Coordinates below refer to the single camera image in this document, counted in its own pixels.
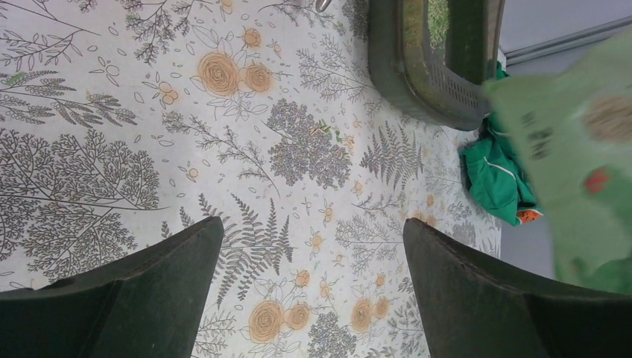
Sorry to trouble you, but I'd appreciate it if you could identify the crumpled green garment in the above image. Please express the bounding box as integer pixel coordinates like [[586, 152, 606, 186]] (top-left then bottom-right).
[[459, 59, 544, 227]]

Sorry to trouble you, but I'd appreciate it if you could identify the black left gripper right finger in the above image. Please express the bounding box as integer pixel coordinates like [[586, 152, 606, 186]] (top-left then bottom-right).
[[403, 218, 631, 357]]

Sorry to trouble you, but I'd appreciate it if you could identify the floral patterned mat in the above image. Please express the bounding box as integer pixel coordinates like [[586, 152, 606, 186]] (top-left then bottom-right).
[[1, 1, 501, 357]]

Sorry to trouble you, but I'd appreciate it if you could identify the green cat litter bag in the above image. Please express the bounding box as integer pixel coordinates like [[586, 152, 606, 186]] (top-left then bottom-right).
[[484, 31, 631, 295]]

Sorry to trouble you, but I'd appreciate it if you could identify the metal litter scoop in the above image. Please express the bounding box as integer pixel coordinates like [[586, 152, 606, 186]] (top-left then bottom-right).
[[315, 0, 332, 13]]

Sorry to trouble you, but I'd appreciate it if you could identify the green cat litter pile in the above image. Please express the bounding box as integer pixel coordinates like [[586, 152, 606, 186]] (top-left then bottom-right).
[[427, 0, 449, 49]]

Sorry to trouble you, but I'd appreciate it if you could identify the grey plastic litter box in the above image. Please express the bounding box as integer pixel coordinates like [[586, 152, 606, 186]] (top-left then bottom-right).
[[368, 1, 505, 131]]

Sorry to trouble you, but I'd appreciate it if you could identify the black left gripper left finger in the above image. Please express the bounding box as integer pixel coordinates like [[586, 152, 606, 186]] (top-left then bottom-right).
[[34, 216, 226, 358]]

